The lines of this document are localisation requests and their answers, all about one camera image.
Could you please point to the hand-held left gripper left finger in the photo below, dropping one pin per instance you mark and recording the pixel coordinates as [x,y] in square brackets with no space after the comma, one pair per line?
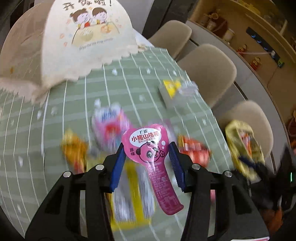
[116,169]

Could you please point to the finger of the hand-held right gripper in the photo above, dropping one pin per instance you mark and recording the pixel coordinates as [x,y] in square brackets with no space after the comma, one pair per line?
[248,162]

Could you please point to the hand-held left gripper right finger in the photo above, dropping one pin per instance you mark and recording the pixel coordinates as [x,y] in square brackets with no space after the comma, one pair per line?
[178,169]

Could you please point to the orange snack packet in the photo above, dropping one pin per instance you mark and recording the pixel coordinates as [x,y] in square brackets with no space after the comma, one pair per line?
[246,141]

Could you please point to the red snack packet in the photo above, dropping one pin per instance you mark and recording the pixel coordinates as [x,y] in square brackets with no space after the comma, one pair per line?
[195,150]

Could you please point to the yellow white snack packet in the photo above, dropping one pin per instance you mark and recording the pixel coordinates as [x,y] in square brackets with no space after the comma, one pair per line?
[131,204]

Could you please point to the magenta panda print packet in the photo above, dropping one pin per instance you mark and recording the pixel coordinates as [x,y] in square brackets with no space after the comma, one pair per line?
[148,143]

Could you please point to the pink white packet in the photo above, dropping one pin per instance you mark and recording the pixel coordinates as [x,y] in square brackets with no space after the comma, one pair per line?
[108,125]

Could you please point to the gold orange candy wrapper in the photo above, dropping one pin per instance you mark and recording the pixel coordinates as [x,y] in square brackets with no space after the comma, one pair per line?
[75,150]

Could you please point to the orange fuzzy cloth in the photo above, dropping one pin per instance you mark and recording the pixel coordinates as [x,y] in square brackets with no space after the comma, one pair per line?
[279,219]

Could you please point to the beige dining chair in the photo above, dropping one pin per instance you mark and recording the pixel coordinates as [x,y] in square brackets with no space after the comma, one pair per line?
[249,111]
[171,34]
[208,62]

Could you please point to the large dark red gift bag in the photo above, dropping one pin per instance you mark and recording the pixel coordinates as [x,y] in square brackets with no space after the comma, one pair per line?
[291,126]

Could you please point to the clear acrylic napkin holder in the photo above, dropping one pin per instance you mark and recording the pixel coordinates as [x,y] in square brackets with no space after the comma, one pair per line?
[185,96]

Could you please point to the white sideboard cabinet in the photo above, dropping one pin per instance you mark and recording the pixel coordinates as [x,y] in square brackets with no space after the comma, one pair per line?
[254,88]

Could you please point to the green checked tablecloth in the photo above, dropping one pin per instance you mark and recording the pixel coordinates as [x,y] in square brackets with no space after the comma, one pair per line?
[138,74]

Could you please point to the red doll figurine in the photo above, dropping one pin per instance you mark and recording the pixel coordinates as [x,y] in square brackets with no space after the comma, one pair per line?
[242,49]
[256,63]

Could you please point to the black power socket track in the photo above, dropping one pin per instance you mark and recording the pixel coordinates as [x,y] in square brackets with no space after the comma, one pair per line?
[263,45]

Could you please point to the cartoon print mesh food cover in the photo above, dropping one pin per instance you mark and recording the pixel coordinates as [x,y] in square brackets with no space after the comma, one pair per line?
[92,51]

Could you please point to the white yellow cup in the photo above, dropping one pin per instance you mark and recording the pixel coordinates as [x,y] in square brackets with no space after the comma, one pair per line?
[228,35]

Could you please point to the dark red bag with flower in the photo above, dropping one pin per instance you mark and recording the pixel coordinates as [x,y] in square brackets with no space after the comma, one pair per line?
[217,24]

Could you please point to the yellow shelf toy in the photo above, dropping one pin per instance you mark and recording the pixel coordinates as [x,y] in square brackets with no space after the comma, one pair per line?
[249,7]

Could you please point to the dark grey tall panel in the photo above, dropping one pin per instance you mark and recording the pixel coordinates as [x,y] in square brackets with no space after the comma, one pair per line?
[173,9]

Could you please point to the wooden wall shelf unit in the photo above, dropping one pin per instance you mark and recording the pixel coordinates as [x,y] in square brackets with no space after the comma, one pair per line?
[266,20]

